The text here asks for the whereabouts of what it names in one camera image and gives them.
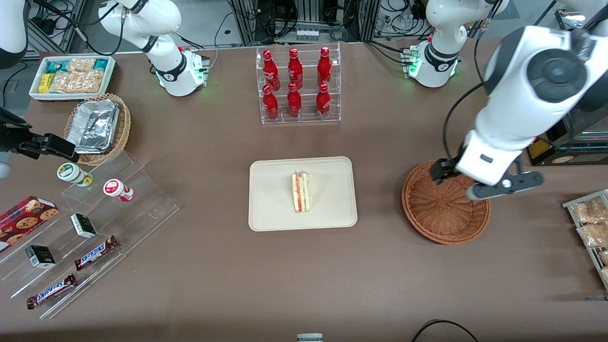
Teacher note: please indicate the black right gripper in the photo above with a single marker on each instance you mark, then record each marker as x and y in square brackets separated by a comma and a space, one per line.
[13, 137]

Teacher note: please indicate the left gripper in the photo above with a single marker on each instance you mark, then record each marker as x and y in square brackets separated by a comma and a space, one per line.
[445, 167]

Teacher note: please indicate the triangular sandwich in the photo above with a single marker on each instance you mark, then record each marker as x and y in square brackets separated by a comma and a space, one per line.
[300, 192]

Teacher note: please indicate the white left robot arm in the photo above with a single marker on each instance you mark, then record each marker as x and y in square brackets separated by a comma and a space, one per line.
[522, 95]

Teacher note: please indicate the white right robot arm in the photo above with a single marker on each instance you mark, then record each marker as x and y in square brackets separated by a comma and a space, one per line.
[161, 28]

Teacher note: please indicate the brown wicker basket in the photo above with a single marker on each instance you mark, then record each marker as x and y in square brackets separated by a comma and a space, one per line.
[441, 213]

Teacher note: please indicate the light wicker basket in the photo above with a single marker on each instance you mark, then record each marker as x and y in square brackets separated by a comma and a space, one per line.
[124, 123]

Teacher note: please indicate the cream plastic tray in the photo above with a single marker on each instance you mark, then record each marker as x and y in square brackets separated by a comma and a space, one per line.
[275, 194]

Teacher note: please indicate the stainless steel tray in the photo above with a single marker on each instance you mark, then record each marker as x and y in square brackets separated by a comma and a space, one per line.
[570, 16]

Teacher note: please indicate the green lid yogurt cup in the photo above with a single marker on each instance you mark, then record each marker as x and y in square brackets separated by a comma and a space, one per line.
[70, 172]

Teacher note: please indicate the aluminium foil container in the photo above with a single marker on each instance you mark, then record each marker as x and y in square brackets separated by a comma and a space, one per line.
[92, 126]

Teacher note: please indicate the white snack bin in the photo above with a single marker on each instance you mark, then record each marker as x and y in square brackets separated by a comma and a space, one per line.
[34, 90]

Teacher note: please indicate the yellow snack pack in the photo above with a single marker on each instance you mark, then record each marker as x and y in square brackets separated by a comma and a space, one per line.
[45, 83]

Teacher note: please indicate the red cookie box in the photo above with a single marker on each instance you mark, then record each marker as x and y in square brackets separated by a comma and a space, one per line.
[23, 221]

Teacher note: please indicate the clear cracker bag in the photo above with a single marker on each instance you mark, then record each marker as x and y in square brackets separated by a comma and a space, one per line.
[80, 64]
[76, 81]

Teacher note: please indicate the red lid yogurt cup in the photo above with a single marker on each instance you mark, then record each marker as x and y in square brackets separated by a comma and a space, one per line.
[114, 187]

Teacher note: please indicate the small black box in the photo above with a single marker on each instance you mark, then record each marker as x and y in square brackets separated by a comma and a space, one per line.
[83, 225]
[40, 256]

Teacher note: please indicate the teal snack pack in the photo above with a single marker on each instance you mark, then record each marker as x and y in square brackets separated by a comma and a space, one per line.
[101, 63]
[56, 66]

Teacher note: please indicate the clear acrylic stepped display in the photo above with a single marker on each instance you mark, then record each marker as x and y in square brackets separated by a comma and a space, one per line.
[142, 209]

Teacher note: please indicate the Snickers chocolate bar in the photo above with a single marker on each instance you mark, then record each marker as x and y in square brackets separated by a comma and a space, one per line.
[95, 252]
[51, 291]

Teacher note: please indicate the black counter machine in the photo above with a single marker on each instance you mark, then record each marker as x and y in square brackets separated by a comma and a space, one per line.
[570, 152]

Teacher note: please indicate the red cola bottle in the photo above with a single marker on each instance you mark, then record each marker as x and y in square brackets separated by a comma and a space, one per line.
[324, 66]
[270, 105]
[270, 71]
[294, 103]
[295, 69]
[323, 103]

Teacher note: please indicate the clear bag of snacks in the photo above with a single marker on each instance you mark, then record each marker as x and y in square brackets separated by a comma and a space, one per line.
[593, 235]
[591, 211]

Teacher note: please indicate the clear acrylic bottle rack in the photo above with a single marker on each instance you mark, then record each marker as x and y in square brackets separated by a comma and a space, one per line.
[306, 66]

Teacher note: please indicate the small grey device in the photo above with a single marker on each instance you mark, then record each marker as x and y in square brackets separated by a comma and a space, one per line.
[309, 338]

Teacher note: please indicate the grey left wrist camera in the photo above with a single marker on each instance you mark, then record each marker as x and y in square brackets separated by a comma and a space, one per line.
[522, 181]

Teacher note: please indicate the aluminium frame rack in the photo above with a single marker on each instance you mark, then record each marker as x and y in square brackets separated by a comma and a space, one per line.
[247, 19]

